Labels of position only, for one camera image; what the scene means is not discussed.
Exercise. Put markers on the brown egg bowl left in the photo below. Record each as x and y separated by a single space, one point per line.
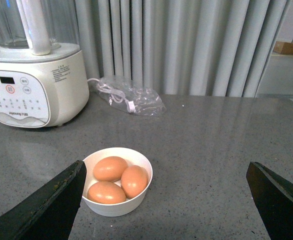
110 169

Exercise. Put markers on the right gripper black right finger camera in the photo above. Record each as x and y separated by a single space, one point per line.
273 197

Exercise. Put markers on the clear plastic bag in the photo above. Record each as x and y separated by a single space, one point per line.
123 94

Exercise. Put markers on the brown egg bowl front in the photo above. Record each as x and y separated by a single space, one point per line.
105 192

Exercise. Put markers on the brown egg bowl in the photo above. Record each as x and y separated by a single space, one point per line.
110 169
134 180
105 192

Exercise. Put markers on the white Joyoung blender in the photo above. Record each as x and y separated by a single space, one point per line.
43 80

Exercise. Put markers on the white round bowl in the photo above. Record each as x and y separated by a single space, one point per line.
132 157

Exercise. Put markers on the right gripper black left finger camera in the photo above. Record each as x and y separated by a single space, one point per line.
49 212

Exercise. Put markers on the brown egg bowl right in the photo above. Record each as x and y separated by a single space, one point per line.
134 180

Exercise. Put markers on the cardboard box in background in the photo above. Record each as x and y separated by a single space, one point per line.
285 48

